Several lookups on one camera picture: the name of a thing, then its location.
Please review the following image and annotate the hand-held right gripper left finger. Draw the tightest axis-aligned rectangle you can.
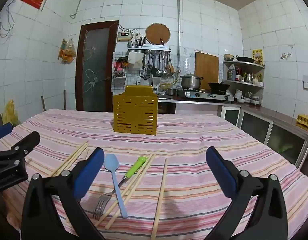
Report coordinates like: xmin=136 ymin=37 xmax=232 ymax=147
xmin=21 ymin=147 xmax=105 ymax=240

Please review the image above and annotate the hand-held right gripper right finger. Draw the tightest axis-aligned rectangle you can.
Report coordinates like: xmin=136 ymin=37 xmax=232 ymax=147
xmin=205 ymin=146 xmax=288 ymax=240

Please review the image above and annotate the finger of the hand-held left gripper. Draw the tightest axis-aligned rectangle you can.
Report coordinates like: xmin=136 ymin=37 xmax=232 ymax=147
xmin=0 ymin=131 xmax=41 ymax=173
xmin=0 ymin=123 xmax=13 ymax=142

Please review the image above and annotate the light blue silicone spoon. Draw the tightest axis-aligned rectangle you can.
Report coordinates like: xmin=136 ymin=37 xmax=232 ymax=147
xmin=104 ymin=154 xmax=128 ymax=218

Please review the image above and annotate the green handled fork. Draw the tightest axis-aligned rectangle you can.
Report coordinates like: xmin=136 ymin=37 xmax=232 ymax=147
xmin=92 ymin=156 xmax=148 ymax=220

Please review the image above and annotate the yellow perforated utensil holder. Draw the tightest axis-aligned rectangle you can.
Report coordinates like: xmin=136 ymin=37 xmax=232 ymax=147
xmin=112 ymin=85 xmax=158 ymax=136

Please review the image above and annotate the row of hanging kitchen utensils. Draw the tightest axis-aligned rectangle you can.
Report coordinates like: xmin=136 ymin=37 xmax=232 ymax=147
xmin=139 ymin=51 xmax=175 ymax=78

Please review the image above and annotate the person's left hand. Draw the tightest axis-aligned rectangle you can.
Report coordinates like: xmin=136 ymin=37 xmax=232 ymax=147
xmin=2 ymin=189 xmax=25 ymax=230

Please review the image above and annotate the yellow plastic bag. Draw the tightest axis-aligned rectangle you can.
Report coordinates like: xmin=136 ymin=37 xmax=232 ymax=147
xmin=2 ymin=99 xmax=20 ymax=127

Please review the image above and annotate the pink striped tablecloth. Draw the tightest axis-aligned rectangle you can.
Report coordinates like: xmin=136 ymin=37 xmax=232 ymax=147
xmin=0 ymin=108 xmax=308 ymax=240

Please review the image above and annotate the kitchen counter cabinet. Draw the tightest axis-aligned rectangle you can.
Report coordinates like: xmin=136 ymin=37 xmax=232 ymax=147
xmin=220 ymin=102 xmax=308 ymax=172

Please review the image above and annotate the steel gas stove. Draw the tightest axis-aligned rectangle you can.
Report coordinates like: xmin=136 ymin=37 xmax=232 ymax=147
xmin=177 ymin=88 xmax=235 ymax=102

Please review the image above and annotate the black wok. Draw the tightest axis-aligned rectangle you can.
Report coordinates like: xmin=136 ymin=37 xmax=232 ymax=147
xmin=208 ymin=82 xmax=231 ymax=93

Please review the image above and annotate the steel sink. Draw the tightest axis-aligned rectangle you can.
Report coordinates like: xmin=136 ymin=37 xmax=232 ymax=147
xmin=156 ymin=94 xmax=178 ymax=102

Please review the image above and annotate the white corner shelf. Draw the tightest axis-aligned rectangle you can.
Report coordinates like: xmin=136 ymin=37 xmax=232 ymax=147
xmin=223 ymin=60 xmax=266 ymax=106

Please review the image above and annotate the steel pot with lid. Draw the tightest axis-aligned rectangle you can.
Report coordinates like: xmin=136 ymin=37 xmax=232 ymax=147
xmin=180 ymin=74 xmax=204 ymax=90

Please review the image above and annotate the dark liquid plastic jug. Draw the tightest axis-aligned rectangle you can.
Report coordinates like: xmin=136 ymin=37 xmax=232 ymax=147
xmin=227 ymin=64 xmax=237 ymax=81

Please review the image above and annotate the yellow egg tray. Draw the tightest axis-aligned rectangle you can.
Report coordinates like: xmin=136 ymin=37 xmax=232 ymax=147
xmin=296 ymin=114 xmax=308 ymax=128

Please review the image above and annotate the hanging bag of oranges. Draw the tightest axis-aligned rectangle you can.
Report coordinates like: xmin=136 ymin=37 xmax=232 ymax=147
xmin=57 ymin=38 xmax=77 ymax=65

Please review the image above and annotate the dark wooden glass door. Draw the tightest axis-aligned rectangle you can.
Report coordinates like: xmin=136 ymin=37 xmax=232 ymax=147
xmin=75 ymin=20 xmax=119 ymax=113

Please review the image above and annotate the rectangular wooden cutting board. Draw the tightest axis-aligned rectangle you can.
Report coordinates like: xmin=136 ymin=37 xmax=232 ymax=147
xmin=195 ymin=52 xmax=219 ymax=83

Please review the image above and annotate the pink hanging item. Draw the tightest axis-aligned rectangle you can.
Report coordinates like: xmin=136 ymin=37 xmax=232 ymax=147
xmin=114 ymin=57 xmax=129 ymax=72

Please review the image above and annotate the white hanging cloth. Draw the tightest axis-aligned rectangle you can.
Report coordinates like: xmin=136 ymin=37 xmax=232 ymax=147
xmin=127 ymin=52 xmax=144 ymax=70

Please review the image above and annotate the round brown board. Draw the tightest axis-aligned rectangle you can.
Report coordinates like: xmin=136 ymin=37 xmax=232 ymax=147
xmin=144 ymin=23 xmax=171 ymax=46

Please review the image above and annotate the yellow wire skimmer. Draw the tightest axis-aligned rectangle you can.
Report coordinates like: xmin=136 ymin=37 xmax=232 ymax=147
xmin=159 ymin=78 xmax=180 ymax=90

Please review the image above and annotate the dark wall cable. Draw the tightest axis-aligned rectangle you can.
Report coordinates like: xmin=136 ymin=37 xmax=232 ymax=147
xmin=0 ymin=0 xmax=18 ymax=39

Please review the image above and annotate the black two-handled pan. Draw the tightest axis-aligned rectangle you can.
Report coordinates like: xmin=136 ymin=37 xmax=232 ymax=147
xmin=236 ymin=55 xmax=256 ymax=64

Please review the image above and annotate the yellow wall poster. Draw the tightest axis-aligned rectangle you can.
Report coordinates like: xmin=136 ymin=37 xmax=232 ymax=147
xmin=252 ymin=49 xmax=263 ymax=66

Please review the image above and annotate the metal wall rack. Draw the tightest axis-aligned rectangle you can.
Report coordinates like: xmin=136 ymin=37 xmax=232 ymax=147
xmin=127 ymin=44 xmax=172 ymax=54

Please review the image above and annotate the grey wall pipe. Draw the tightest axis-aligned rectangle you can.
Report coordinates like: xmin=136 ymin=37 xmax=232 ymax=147
xmin=69 ymin=0 xmax=181 ymax=57

